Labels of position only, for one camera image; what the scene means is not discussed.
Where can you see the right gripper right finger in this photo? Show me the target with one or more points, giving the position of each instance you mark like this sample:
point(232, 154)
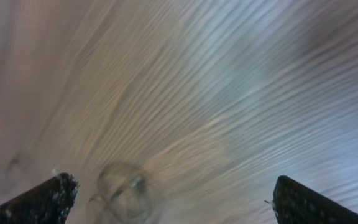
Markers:
point(294, 203)

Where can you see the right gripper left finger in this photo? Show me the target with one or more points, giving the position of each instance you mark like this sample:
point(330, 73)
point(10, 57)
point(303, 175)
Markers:
point(48, 203)

